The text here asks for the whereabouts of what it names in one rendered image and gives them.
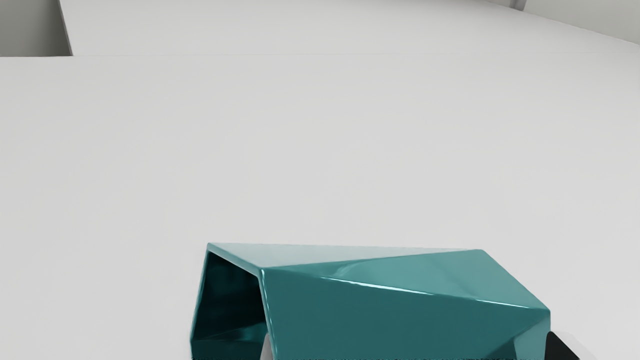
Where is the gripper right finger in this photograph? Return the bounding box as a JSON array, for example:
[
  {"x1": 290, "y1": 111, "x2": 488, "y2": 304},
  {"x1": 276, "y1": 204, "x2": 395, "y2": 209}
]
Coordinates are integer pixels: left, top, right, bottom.
[{"x1": 542, "y1": 329, "x2": 596, "y2": 360}]

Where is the teal faceted mug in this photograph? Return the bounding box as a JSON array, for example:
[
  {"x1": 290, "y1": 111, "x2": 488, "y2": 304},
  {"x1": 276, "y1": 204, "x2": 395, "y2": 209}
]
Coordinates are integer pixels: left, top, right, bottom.
[{"x1": 189, "y1": 242, "x2": 552, "y2": 360}]

